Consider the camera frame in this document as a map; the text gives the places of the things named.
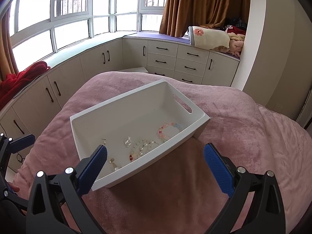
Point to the silver heart-shaped earring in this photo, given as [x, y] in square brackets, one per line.
[128, 142]

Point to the person's left hand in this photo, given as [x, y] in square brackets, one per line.
[12, 187]

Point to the bay window frame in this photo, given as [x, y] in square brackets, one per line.
[40, 28]

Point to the white plastic storage bin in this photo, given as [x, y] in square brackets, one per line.
[157, 117]

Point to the brown curtain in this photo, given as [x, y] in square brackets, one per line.
[178, 15]

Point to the pink plush toy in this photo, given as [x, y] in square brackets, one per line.
[236, 44]

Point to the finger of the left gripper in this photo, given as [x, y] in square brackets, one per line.
[11, 146]

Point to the white cabinet row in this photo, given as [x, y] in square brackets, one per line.
[32, 109]

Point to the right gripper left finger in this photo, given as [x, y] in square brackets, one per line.
[50, 192]

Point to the red cloth on sill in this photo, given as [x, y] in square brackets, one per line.
[15, 82]

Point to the pearl drop earring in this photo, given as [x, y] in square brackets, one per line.
[112, 162]

